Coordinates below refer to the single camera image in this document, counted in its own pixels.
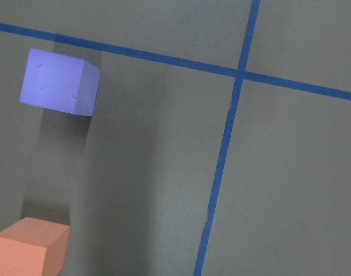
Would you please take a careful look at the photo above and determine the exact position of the purple foam block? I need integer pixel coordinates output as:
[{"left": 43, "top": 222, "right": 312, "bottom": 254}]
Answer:
[{"left": 20, "top": 48, "right": 101, "bottom": 117}]

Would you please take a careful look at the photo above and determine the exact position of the orange foam block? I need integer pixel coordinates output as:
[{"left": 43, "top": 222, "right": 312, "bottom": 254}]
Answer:
[{"left": 0, "top": 217, "right": 70, "bottom": 275}]

